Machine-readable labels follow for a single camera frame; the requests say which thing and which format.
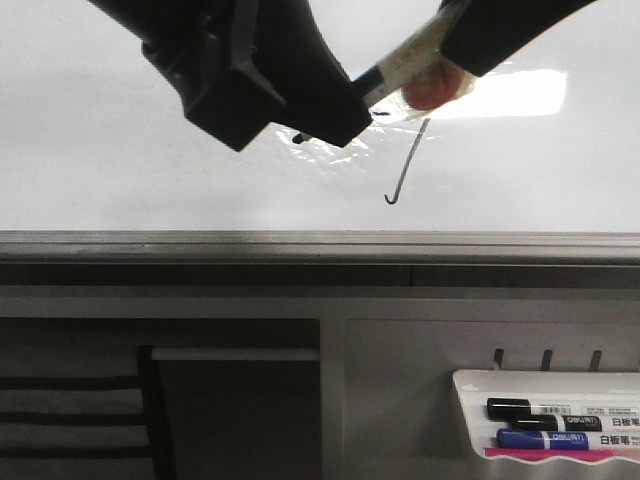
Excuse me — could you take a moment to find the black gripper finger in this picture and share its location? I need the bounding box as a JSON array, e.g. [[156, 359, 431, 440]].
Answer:
[[440, 0, 591, 77]]

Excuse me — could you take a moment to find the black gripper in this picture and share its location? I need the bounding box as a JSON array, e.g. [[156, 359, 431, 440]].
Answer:
[[92, 0, 371, 152]]

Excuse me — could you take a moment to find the white whiteboard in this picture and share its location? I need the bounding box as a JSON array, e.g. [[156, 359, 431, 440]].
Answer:
[[1, 1, 639, 232]]

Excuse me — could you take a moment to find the upper black whiteboard marker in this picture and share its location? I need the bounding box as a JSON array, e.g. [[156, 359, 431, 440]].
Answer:
[[486, 397, 639, 420]]

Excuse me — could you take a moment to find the black whiteboard marker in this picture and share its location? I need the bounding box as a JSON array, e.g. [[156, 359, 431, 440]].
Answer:
[[509, 413, 640, 433], [486, 397, 639, 420]]

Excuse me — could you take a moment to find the blue whiteboard marker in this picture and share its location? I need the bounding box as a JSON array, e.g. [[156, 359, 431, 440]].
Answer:
[[495, 428, 640, 450]]

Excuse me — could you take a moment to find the lower black whiteboard marker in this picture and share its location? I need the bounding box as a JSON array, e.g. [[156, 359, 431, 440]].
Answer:
[[509, 413, 640, 433]]

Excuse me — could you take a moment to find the white plastic marker tray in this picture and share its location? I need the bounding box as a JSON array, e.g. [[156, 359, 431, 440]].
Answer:
[[453, 370, 639, 479]]

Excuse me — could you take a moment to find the left black wall hook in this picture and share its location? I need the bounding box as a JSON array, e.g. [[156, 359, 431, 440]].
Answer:
[[492, 348, 505, 371]]

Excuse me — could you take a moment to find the black wall hook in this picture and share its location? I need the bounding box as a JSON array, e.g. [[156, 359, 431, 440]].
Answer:
[[492, 348, 505, 371], [540, 349, 553, 371], [589, 350, 602, 372]]

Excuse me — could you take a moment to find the grey aluminium whiteboard frame rail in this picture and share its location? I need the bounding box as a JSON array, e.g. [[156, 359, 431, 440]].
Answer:
[[1, 230, 639, 289]]

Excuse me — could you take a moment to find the middle black wall hook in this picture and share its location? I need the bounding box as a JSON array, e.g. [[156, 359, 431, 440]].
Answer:
[[540, 349, 553, 371]]

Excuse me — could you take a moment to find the right black wall hook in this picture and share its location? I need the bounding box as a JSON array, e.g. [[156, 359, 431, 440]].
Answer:
[[589, 350, 602, 372]]

